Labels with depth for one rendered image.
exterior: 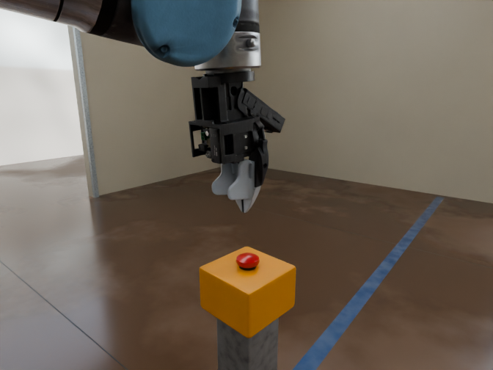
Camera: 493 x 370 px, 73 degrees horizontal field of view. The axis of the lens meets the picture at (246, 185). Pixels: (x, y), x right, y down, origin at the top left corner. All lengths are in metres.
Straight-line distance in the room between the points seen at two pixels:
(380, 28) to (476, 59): 1.32
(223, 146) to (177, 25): 0.20
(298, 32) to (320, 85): 0.97
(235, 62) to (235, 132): 0.09
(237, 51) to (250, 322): 0.38
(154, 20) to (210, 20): 0.05
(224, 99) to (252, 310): 0.31
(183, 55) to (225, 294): 0.38
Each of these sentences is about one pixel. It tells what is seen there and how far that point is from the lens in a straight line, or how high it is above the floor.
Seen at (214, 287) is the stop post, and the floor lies 1.06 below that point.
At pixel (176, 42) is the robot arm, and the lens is 0.28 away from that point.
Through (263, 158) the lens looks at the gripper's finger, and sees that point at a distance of 0.48.
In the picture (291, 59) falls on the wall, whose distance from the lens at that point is 6.21.
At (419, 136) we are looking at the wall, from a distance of 5.42.
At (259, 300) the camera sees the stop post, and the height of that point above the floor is 1.06.
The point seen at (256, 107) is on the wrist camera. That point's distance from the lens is 0.50.
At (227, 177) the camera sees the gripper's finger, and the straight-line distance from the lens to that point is 0.52.
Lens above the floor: 1.36
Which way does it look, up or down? 15 degrees down
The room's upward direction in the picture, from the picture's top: straight up
